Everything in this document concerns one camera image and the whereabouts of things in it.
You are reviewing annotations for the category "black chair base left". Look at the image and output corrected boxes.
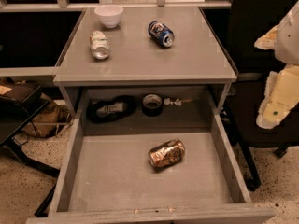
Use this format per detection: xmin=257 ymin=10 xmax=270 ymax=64
xmin=0 ymin=84 xmax=61 ymax=218

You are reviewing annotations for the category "orange crushed soda can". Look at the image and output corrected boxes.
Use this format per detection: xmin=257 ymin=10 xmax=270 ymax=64
xmin=148 ymin=139 xmax=186 ymax=171

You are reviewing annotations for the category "black office chair right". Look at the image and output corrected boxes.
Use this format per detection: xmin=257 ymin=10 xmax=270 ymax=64
xmin=209 ymin=0 xmax=299 ymax=190

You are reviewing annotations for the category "black coiled strap bundle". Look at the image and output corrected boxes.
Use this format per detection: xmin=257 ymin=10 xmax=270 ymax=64
xmin=86 ymin=95 xmax=137 ymax=124

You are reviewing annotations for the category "brown bag on floor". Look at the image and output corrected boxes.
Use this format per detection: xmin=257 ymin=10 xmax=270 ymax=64
xmin=0 ymin=81 xmax=71 ymax=139

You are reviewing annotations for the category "blue soda can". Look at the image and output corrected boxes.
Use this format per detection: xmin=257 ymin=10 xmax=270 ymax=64
xmin=148 ymin=21 xmax=175 ymax=48

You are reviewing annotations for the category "grey cabinet counter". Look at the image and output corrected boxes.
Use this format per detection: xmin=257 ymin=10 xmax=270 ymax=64
xmin=52 ymin=6 xmax=238 ymax=117

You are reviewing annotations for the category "white bowl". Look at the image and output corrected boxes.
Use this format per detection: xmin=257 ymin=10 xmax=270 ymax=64
xmin=94 ymin=5 xmax=124 ymax=28

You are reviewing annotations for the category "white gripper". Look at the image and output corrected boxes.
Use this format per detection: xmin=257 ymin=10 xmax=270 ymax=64
xmin=254 ymin=0 xmax=299 ymax=129

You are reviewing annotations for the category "grey open drawer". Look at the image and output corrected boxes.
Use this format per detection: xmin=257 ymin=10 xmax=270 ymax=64
xmin=26 ymin=98 xmax=275 ymax=224

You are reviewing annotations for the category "black tape roll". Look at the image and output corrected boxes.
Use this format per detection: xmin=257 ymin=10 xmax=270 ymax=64
xmin=142 ymin=93 xmax=163 ymax=117

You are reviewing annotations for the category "small white clip item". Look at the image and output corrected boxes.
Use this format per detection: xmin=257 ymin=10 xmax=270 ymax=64
xmin=164 ymin=98 xmax=192 ymax=106

